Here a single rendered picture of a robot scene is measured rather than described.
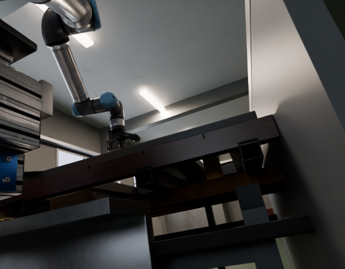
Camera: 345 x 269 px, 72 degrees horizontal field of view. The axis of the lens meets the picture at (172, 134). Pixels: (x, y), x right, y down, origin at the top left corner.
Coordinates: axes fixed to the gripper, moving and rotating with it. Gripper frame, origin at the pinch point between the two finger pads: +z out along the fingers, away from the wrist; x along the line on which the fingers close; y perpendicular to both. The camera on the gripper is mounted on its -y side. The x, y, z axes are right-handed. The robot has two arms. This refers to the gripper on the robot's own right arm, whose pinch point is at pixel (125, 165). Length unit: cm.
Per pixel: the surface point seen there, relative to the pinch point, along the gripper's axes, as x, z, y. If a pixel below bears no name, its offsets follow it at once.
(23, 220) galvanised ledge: 61, 25, -7
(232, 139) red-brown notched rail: 42, 14, -52
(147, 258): 45, 37, -26
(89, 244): 45, 32, -11
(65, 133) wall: -269, -180, 261
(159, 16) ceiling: -133, -228, -4
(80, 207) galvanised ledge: 61, 25, -21
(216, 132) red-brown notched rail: 41, 11, -49
